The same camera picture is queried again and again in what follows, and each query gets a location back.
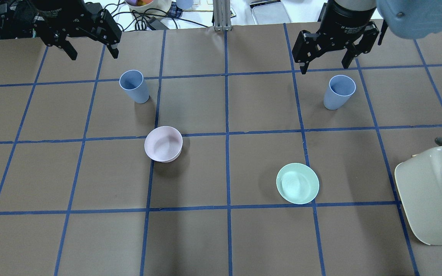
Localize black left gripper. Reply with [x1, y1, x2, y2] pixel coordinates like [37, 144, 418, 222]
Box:
[33, 0, 122, 61]

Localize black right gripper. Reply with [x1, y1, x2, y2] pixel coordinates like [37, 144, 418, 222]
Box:
[292, 8, 379, 75]

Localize blue cup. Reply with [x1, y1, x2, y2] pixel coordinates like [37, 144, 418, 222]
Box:
[119, 70, 150, 104]
[324, 75, 356, 110]

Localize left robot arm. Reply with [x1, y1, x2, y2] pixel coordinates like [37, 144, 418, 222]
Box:
[0, 0, 122, 60]

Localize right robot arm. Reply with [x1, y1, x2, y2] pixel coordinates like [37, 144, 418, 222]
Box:
[292, 0, 442, 74]

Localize white bowl with items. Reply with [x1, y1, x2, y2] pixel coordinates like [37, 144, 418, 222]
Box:
[125, 0, 172, 18]

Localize grey tray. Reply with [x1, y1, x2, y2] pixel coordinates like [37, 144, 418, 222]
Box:
[250, 0, 291, 25]

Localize green bowl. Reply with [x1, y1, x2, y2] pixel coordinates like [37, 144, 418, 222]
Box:
[276, 163, 320, 205]

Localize cream toaster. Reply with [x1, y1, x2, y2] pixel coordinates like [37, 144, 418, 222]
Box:
[394, 146, 442, 246]

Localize black cables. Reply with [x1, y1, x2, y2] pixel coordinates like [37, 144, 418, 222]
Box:
[102, 2, 214, 32]

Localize aluminium frame post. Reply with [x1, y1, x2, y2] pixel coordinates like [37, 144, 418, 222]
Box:
[213, 0, 232, 32]

